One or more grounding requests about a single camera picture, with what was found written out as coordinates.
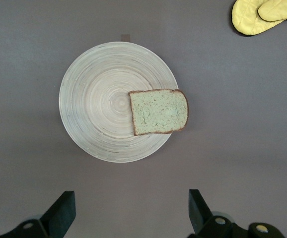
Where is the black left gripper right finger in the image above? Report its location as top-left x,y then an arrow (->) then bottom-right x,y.
188,189 -> 248,238

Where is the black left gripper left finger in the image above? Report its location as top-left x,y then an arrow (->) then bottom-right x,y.
0,190 -> 76,238

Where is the slice of brown bread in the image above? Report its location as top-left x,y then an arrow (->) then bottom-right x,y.
128,88 -> 189,136

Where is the round wooden plate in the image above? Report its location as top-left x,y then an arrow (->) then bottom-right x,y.
58,41 -> 179,164

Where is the yellow quilted oven mitt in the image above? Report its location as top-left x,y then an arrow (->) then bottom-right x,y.
231,0 -> 287,37

